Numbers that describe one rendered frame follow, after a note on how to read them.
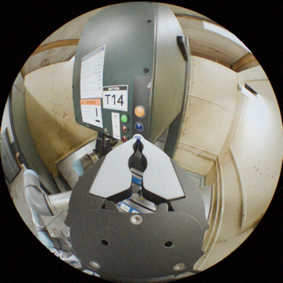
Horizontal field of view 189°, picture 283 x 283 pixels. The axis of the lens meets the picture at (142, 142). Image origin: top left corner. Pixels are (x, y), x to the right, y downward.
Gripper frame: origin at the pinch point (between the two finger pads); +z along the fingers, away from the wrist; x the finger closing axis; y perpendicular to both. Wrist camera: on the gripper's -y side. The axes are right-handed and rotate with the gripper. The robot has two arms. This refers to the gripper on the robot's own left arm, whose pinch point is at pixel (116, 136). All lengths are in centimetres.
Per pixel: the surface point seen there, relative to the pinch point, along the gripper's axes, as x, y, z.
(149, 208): 37, 55, -13
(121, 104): 23.4, -28.2, -21.2
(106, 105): 17.3, -27.4, -21.2
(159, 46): 32, -45, -19
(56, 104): -101, -26, -14
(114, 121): 20.7, -22.4, -21.3
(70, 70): -101, -71, 9
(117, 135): 21.5, -18.0, -21.4
